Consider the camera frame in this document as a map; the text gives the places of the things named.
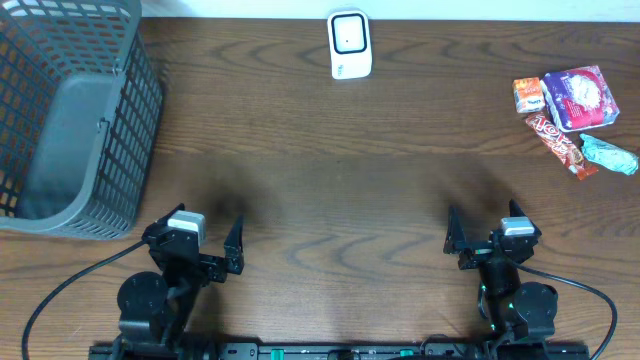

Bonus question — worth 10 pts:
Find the teal flushable wipes pack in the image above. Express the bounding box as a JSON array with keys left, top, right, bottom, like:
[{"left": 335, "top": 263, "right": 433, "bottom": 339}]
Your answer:
[{"left": 580, "top": 134, "right": 639, "bottom": 176}]

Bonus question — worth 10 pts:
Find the white barcode scanner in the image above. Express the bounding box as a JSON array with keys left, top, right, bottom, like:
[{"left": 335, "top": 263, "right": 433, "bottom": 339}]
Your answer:
[{"left": 327, "top": 9, "right": 373, "bottom": 80}]

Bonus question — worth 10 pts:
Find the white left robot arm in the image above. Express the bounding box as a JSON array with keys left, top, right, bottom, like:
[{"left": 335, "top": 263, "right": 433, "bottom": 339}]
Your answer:
[{"left": 117, "top": 204, "right": 244, "bottom": 357}]

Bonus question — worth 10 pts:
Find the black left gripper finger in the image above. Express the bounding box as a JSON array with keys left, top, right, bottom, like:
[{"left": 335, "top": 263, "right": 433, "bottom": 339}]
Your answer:
[
  {"left": 224, "top": 215, "right": 245, "bottom": 274},
  {"left": 155, "top": 203, "right": 185, "bottom": 225}
]

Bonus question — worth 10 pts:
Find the chocolate bar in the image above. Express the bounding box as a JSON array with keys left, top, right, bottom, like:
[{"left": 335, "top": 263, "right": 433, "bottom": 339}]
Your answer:
[{"left": 525, "top": 112, "right": 598, "bottom": 180}]

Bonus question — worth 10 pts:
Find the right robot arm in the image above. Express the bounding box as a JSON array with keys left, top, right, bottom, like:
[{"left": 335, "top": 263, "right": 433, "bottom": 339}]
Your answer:
[{"left": 443, "top": 200, "right": 558, "bottom": 343}]

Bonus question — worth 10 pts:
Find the orange Kleenex tissue pack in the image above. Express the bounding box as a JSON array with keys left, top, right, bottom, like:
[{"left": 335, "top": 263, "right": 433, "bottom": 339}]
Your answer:
[{"left": 512, "top": 77, "right": 545, "bottom": 114}]

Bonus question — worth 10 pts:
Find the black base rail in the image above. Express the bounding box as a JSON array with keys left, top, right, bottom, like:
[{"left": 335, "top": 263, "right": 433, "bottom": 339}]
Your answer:
[{"left": 88, "top": 338, "right": 589, "bottom": 360}]

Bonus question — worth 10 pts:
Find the purple sanitary pad pack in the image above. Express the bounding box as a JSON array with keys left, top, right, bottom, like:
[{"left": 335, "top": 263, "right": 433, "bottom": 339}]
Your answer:
[{"left": 541, "top": 65, "right": 620, "bottom": 132}]

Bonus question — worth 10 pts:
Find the grey plastic shopping basket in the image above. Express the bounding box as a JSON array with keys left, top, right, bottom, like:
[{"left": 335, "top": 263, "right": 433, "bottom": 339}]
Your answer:
[{"left": 1, "top": 0, "right": 163, "bottom": 240}]

